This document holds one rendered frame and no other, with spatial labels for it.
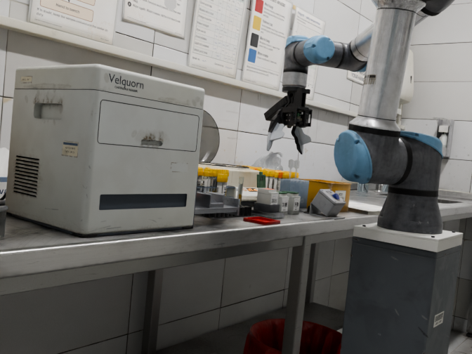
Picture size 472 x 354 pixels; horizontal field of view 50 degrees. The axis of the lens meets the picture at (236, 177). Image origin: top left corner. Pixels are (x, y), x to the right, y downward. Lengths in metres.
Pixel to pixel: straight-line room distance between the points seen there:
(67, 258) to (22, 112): 0.36
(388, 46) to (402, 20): 0.06
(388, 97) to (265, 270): 1.53
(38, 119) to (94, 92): 0.17
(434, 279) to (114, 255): 0.69
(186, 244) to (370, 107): 0.50
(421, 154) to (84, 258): 0.78
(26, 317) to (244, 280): 1.08
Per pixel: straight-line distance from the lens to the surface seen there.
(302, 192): 1.66
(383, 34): 1.19
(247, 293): 2.46
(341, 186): 1.76
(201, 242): 1.07
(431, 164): 1.26
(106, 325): 1.88
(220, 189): 1.29
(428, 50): 3.88
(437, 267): 1.22
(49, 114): 1.04
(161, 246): 0.99
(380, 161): 1.17
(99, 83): 0.91
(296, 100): 1.55
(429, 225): 1.26
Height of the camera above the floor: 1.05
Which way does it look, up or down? 3 degrees down
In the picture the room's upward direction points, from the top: 6 degrees clockwise
